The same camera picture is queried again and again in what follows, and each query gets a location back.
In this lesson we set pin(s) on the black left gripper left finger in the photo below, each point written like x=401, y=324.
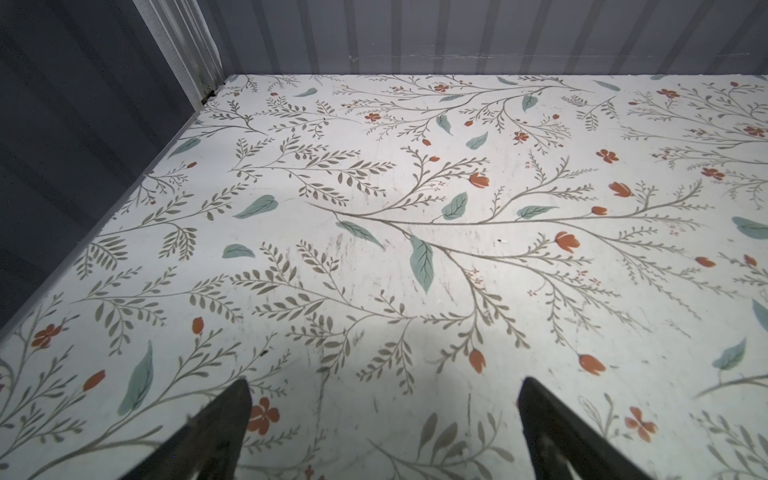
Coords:
x=209, y=444

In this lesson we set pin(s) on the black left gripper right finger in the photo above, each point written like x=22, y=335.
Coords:
x=560, y=444

